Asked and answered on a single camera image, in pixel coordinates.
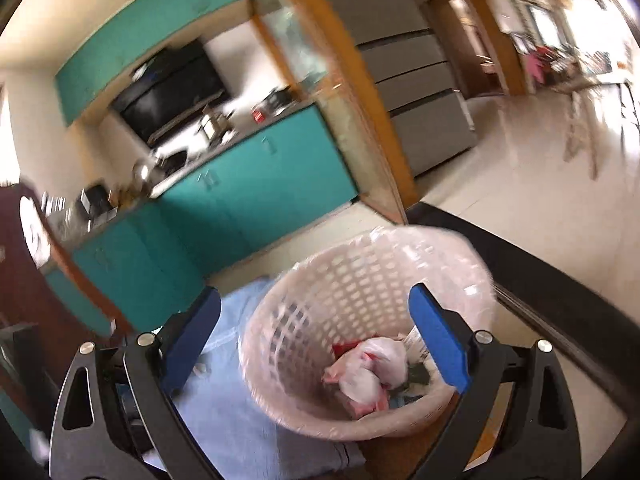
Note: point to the red canister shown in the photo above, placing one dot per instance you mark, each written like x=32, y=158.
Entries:
x=259, y=114

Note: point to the round steel lid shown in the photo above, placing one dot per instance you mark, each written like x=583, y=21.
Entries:
x=141, y=172

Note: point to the teal base cabinets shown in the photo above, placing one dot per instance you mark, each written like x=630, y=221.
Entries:
x=275, y=175

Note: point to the red wrapper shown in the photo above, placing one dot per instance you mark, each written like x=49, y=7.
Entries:
x=347, y=348

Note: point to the teal wall cabinets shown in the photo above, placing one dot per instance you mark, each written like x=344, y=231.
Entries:
x=150, y=35

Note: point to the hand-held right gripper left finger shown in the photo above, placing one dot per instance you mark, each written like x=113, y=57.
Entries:
x=191, y=330

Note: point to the stainless steel pot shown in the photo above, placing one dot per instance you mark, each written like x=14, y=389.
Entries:
x=217, y=122

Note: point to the carved wooden chair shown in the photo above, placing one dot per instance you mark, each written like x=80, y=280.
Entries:
x=25, y=285

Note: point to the wood-framed glass partition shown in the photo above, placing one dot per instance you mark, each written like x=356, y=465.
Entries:
x=295, y=45

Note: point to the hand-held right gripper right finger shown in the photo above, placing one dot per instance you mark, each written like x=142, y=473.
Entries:
x=440, y=340

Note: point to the black range hood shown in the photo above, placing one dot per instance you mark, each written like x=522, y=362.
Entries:
x=170, y=90

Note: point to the black lidded pot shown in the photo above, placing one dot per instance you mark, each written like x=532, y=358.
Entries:
x=277, y=99

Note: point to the black wok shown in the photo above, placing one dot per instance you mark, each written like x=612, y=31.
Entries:
x=170, y=162

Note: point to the grey refrigerator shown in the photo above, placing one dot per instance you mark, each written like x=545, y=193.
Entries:
x=400, y=85

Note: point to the brown wooden door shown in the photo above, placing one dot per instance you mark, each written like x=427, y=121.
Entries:
x=465, y=40

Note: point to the pink printed plastic bag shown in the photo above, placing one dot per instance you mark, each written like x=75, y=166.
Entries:
x=382, y=357

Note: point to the blue striped towel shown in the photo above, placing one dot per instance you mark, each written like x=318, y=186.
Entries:
x=225, y=410

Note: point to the grey kitchen countertop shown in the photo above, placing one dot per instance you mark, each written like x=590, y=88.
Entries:
x=235, y=137

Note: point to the black countertop appliance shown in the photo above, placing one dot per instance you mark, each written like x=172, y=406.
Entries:
x=96, y=200

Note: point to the dark green vegetable scraps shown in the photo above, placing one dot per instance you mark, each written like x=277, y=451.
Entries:
x=417, y=377

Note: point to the white plastic lattice basket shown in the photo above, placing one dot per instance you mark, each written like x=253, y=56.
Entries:
x=325, y=300

